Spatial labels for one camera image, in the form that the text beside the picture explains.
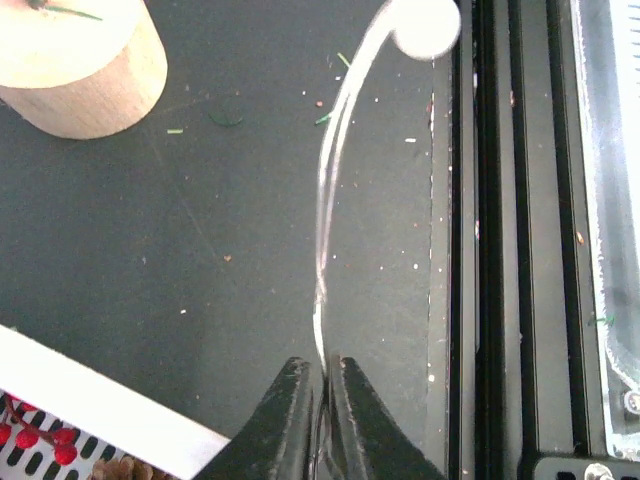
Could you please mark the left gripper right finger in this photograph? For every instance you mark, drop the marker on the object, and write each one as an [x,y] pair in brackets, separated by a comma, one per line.
[365,440]

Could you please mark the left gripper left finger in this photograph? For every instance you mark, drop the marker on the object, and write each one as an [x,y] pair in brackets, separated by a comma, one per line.
[275,443]

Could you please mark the white plastic basket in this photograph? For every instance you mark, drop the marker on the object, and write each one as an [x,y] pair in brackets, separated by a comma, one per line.
[105,408]

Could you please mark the small green christmas tree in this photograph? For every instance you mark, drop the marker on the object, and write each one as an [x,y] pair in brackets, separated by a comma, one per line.
[81,69]

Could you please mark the brown pine cone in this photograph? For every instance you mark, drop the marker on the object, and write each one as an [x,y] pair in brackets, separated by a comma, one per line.
[126,468]

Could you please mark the red berry sprig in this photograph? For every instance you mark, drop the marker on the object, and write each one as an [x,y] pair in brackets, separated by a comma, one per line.
[26,435]

